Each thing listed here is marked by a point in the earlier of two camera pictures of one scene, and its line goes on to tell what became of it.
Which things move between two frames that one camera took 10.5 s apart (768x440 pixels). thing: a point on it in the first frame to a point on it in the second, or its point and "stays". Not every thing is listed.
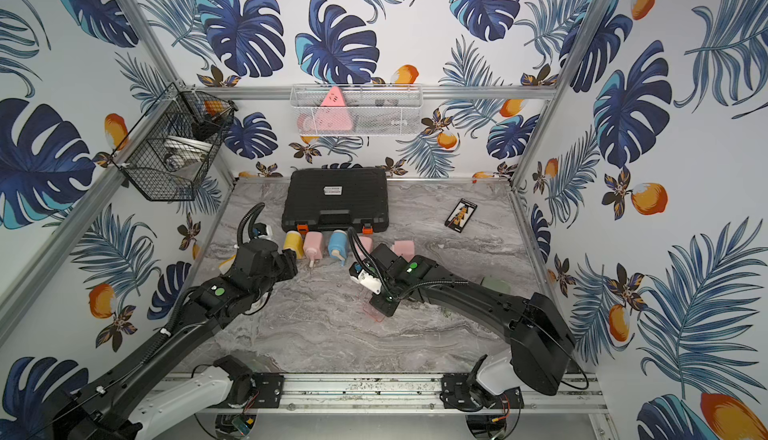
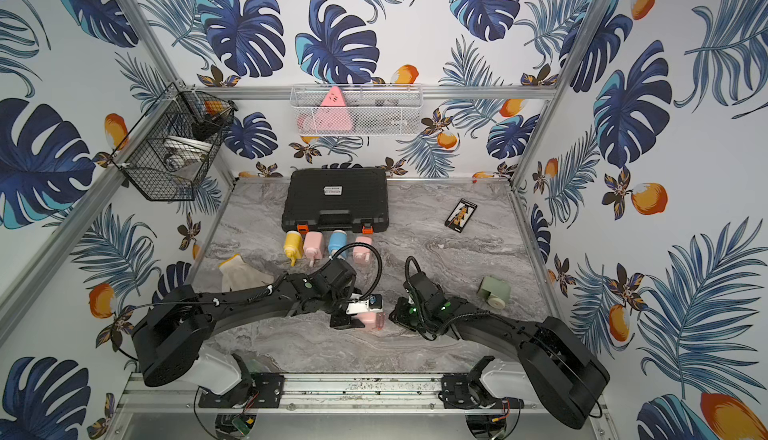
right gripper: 385,308 to 397,315
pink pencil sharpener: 404,249 to 375,320
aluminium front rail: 543,394 stays
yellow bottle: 293,240 stays
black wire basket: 166,155 stays
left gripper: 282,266 to 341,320
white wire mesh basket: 357,109 stays
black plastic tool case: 336,198 stays
